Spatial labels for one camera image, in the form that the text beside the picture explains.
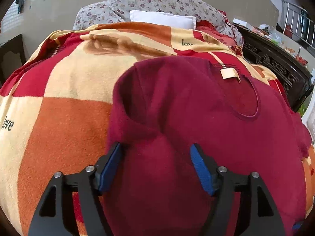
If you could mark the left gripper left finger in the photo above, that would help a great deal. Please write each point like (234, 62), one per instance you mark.
(55, 213)

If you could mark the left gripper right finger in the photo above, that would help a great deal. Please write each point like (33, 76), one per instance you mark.
(242, 204)

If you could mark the dark red knit sweater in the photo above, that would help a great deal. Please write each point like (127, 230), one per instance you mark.
(161, 107)

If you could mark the orange red checkered blanket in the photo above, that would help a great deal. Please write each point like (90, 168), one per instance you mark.
(55, 109)

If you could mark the white ornate chair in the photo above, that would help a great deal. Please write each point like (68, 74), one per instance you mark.
(308, 116)

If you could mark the dark carved wooden cabinet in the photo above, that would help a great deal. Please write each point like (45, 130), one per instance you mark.
(295, 78)

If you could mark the dark wooden side table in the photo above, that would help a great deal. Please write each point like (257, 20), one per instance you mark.
(12, 57)

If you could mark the clutter on cabinet top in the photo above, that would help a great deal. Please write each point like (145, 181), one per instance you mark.
(284, 42)

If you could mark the metal stair railing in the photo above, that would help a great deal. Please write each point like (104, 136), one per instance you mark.
(296, 24)

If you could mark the red cushion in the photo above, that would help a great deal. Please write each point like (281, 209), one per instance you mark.
(226, 37)

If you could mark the white pillow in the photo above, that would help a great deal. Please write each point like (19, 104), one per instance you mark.
(164, 19)

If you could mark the floral grey bolster pillow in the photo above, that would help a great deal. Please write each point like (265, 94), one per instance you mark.
(113, 11)

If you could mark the dark cloth hanging on wall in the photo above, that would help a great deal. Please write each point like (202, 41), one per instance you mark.
(20, 4)

